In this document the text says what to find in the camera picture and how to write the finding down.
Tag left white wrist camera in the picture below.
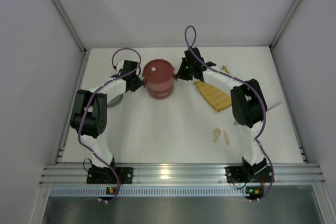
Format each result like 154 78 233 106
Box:
114 60 125 72

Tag right black base bracket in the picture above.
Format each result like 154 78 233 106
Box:
225 166 246 184

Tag grey transparent lid with handles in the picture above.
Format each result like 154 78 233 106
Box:
107 94 123 108

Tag bamboo serving mat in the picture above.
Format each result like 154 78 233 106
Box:
194 81 232 112

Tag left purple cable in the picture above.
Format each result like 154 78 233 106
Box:
78 47 143 204

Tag dark red steel-lined pot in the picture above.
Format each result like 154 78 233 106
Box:
146 84 174 99

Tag aluminium mounting rail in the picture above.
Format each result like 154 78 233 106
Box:
39 163 325 198

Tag pink steel-lined pot with handles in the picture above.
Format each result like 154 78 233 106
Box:
142 59 175 91

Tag cream small spoon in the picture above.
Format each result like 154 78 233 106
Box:
213 128 221 143

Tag cream small stick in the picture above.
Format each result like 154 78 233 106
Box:
223 130 230 145

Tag left black base bracket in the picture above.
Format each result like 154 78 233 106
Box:
86 166 133 184

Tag metal tongs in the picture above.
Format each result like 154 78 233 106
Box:
234 101 282 126

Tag dark red lid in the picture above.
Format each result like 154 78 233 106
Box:
143 59 174 83

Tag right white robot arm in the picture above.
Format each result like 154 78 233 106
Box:
177 47 269 184

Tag black base bracket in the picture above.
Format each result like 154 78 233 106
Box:
225 166 246 184
86 166 133 184

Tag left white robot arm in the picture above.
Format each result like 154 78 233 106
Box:
70 60 143 184

